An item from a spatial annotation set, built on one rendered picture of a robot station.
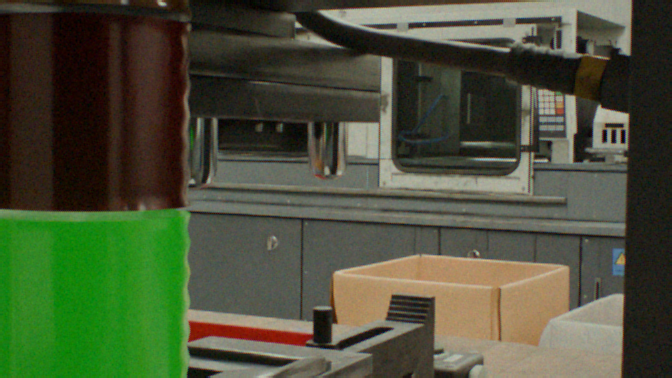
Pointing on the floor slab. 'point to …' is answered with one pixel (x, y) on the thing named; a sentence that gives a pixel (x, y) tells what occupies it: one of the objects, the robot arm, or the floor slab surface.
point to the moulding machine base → (388, 232)
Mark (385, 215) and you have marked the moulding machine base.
